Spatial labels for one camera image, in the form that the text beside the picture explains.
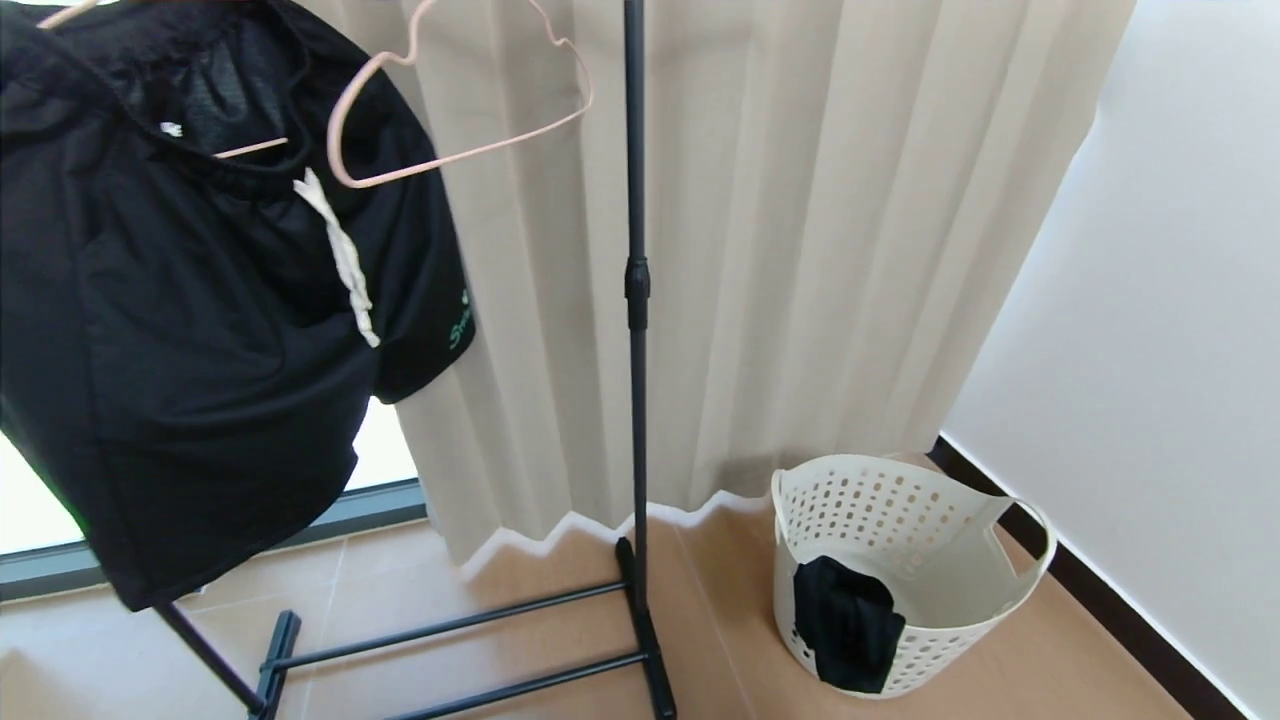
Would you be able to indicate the pink clothes hanger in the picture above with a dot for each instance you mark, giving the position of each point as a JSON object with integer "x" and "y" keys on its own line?
{"x": 460, "y": 156}
{"x": 250, "y": 148}

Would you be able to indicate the black t-shirt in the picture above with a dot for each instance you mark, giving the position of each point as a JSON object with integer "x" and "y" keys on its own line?
{"x": 845, "y": 620}

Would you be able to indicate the black shorts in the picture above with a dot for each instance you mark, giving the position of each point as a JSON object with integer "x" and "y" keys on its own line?
{"x": 200, "y": 350}

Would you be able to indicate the black clothes rack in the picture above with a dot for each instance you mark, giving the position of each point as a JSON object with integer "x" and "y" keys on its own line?
{"x": 636, "y": 280}

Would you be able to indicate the white laundry basket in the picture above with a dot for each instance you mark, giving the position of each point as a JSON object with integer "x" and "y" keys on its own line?
{"x": 960, "y": 570}

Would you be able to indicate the beige curtain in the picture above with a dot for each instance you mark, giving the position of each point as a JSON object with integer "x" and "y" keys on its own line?
{"x": 800, "y": 220}

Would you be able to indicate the window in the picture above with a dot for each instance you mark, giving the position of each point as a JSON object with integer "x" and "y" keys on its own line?
{"x": 380, "y": 505}

